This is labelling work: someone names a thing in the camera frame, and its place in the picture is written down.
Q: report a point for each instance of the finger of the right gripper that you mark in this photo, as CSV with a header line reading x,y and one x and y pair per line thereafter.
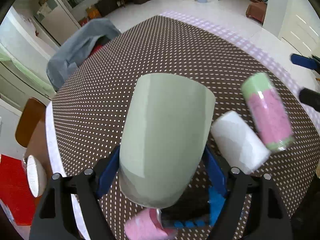
x,y
312,63
309,97

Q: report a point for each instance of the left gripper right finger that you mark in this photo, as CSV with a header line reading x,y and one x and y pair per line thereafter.
x,y
254,200

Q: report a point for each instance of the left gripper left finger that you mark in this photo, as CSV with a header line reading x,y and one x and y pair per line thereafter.
x,y
69,207

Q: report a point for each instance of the pink green labelled glass cup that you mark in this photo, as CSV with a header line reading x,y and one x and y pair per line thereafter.
x,y
268,112

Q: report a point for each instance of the pale green plastic cup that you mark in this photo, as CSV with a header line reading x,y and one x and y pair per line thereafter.
x,y
165,133

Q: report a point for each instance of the white paper cup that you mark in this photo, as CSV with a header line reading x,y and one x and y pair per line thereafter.
x,y
238,143

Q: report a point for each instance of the white ceramic bowl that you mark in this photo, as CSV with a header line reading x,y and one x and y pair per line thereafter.
x,y
36,176

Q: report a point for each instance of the red felt bag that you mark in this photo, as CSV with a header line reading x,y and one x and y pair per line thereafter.
x,y
15,192

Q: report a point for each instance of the brown wooden chair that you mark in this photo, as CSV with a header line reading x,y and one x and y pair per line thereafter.
x,y
31,115

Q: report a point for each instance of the brown polka dot tablecloth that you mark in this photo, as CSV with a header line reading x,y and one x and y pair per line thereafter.
x,y
86,118

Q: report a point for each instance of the green door curtain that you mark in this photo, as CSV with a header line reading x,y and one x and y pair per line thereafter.
x,y
26,75

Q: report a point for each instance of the grey jacket on chair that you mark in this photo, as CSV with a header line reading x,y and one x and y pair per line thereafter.
x,y
76,49

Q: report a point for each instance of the white refrigerator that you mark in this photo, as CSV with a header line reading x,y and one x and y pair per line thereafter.
x,y
57,20

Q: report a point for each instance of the orange cardboard box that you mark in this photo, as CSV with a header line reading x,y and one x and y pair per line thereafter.
x,y
93,12

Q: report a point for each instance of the dark low cabinet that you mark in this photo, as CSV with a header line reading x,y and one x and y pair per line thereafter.
x,y
105,7

